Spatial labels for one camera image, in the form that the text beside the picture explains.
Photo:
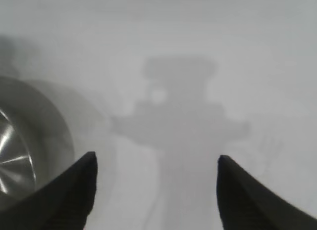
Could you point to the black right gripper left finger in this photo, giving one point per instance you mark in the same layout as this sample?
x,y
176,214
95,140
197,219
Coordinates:
x,y
57,197

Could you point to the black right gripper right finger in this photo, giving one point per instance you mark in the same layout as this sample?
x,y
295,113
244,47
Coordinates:
x,y
247,202

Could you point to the stainless steel mixing bowl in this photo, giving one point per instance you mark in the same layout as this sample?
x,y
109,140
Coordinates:
x,y
44,131

